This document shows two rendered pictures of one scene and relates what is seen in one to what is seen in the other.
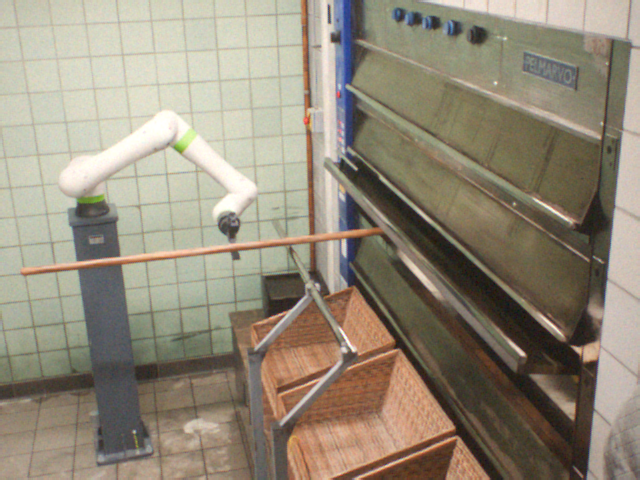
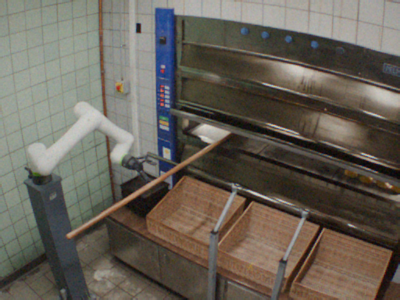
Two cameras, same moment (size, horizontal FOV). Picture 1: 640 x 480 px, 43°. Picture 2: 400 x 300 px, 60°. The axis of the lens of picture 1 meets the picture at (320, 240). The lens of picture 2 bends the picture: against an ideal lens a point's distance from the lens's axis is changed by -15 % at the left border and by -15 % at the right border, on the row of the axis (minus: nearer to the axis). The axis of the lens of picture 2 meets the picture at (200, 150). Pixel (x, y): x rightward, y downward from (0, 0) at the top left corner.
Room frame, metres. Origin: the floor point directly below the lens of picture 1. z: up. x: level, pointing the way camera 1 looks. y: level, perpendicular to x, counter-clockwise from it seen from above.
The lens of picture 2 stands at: (1.16, 1.55, 2.48)
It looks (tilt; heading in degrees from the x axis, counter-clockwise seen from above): 27 degrees down; 319
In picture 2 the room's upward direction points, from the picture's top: straight up
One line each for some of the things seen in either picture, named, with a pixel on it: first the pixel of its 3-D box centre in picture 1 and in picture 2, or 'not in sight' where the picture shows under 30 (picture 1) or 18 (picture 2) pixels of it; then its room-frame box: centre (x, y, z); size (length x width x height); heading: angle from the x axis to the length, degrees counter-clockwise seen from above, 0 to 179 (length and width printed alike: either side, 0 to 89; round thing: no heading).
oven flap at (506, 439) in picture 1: (432, 336); (287, 190); (2.45, -0.37, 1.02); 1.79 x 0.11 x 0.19; 13
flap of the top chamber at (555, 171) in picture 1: (437, 107); (300, 80); (2.45, -0.37, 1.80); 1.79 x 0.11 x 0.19; 13
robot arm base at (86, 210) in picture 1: (91, 202); (37, 173); (3.42, 1.00, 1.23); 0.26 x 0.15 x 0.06; 17
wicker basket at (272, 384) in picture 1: (318, 348); (195, 216); (2.95, 0.02, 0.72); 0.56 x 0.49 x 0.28; 14
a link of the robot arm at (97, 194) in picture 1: (86, 178); (38, 158); (3.35, 0.99, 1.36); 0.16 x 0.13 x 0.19; 178
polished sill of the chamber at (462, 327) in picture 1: (440, 297); (291, 170); (2.46, -0.39, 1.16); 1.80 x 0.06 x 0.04; 13
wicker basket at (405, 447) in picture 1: (359, 429); (267, 245); (2.37, -0.11, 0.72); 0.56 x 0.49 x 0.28; 13
